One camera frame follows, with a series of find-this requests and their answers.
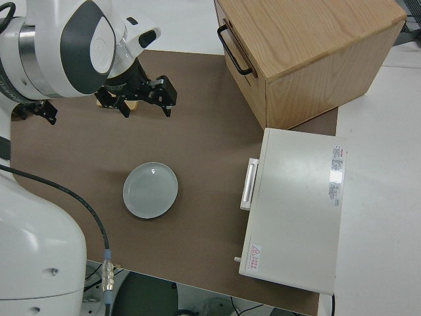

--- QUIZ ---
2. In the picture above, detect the white toaster oven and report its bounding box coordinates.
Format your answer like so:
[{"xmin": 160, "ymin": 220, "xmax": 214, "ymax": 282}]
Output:
[{"xmin": 238, "ymin": 127, "xmax": 349, "ymax": 296}]

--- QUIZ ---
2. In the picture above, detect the gray round plate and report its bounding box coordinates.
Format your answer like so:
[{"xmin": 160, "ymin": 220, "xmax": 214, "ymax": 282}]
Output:
[{"xmin": 122, "ymin": 161, "xmax": 179, "ymax": 220}]

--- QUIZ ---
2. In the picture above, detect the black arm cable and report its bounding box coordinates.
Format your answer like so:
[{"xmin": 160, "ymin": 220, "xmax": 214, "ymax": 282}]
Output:
[{"xmin": 0, "ymin": 165, "xmax": 115, "ymax": 316}]

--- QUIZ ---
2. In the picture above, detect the wooden mug tree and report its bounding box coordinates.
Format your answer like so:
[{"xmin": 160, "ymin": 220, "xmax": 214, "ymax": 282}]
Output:
[{"xmin": 96, "ymin": 100, "xmax": 138, "ymax": 112}]

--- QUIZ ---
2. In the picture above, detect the dark gray round pedestal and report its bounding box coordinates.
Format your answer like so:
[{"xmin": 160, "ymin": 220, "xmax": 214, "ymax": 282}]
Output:
[{"xmin": 111, "ymin": 272, "xmax": 179, "ymax": 316}]

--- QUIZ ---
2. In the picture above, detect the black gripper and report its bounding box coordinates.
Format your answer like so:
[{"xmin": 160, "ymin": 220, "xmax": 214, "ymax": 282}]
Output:
[
  {"xmin": 11, "ymin": 100, "xmax": 59, "ymax": 126},
  {"xmin": 95, "ymin": 59, "xmax": 178, "ymax": 119}
]

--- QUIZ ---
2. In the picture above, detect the wooden drawer cabinet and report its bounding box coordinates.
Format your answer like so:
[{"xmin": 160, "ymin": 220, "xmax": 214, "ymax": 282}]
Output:
[{"xmin": 213, "ymin": 0, "xmax": 407, "ymax": 131}]

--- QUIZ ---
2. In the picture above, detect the black cabinet handle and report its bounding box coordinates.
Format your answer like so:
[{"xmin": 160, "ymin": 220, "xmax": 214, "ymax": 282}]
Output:
[{"xmin": 216, "ymin": 25, "xmax": 254, "ymax": 76}]

